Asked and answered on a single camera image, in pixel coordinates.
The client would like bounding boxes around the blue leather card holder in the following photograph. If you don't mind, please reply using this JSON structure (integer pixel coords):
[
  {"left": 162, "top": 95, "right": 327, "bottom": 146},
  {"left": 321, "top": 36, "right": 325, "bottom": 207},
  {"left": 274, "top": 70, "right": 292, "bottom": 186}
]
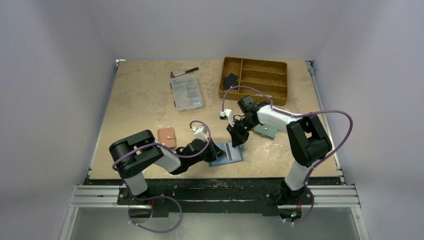
[{"left": 208, "top": 142, "right": 244, "bottom": 167}]

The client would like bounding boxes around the black VIP credit card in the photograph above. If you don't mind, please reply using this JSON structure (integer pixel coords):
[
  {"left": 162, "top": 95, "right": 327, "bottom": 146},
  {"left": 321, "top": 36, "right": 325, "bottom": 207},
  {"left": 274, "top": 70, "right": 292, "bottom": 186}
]
[{"left": 222, "top": 77, "right": 237, "bottom": 90}]

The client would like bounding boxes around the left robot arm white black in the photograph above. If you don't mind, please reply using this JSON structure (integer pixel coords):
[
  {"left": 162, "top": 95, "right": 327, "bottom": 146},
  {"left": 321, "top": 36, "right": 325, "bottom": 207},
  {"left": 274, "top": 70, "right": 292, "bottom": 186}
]
[{"left": 109, "top": 129, "right": 226, "bottom": 197}]

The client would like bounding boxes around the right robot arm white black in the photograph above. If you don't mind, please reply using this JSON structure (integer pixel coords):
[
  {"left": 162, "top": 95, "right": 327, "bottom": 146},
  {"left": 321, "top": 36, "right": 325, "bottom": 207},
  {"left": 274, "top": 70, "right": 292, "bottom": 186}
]
[{"left": 219, "top": 95, "right": 333, "bottom": 205}]

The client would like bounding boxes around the teal green card holder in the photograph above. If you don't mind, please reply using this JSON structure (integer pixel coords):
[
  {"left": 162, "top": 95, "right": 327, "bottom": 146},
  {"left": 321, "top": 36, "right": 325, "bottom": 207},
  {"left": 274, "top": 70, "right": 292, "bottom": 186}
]
[{"left": 253, "top": 124, "right": 278, "bottom": 139}]

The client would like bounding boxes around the pink leather card holder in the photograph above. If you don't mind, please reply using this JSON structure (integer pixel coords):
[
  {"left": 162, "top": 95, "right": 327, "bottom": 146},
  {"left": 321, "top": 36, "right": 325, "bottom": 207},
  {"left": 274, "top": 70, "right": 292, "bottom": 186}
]
[{"left": 157, "top": 127, "right": 177, "bottom": 149}]

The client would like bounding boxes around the clear plastic screw organizer box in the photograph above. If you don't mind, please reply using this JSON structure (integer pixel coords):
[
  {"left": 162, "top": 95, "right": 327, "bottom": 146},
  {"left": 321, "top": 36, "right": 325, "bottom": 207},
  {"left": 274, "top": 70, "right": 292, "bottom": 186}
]
[{"left": 170, "top": 74, "right": 204, "bottom": 112}]

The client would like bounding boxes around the wicker cutlery tray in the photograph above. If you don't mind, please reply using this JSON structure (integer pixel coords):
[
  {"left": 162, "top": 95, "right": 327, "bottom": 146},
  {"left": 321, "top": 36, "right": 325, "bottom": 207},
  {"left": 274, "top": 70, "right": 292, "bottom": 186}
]
[{"left": 218, "top": 57, "right": 289, "bottom": 106}]

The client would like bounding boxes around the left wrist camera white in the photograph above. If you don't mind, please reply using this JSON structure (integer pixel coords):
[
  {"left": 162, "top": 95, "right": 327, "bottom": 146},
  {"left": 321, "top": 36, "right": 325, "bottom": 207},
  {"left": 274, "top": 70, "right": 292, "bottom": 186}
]
[{"left": 191, "top": 125, "right": 210, "bottom": 143}]

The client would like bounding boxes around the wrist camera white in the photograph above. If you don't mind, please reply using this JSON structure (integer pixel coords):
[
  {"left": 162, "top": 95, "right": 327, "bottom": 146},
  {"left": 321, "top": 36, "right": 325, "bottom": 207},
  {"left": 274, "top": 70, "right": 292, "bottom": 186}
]
[
  {"left": 191, "top": 125, "right": 210, "bottom": 143},
  {"left": 219, "top": 109, "right": 235, "bottom": 126}
]

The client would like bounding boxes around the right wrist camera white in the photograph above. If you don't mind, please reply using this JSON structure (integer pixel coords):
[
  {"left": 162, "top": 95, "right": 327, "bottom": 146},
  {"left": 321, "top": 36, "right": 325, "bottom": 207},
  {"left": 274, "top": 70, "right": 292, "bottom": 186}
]
[{"left": 219, "top": 109, "right": 235, "bottom": 126}]

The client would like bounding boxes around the black metal base rail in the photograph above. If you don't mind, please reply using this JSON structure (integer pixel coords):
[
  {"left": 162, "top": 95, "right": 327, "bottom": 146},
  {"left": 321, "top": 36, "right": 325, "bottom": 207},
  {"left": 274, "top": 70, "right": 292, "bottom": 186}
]
[{"left": 82, "top": 177, "right": 342, "bottom": 220}]

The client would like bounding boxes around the claw hammer black handle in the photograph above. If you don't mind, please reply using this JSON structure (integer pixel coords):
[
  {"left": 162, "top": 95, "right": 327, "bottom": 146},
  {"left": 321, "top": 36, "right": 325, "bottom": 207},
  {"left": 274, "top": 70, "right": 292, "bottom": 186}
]
[{"left": 170, "top": 67, "right": 199, "bottom": 79}]

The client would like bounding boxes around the aluminium frame rail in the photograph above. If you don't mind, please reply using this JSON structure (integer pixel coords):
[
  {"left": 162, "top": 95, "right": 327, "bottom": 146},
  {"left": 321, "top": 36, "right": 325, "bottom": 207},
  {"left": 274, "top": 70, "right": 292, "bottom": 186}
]
[{"left": 69, "top": 185, "right": 361, "bottom": 209}]

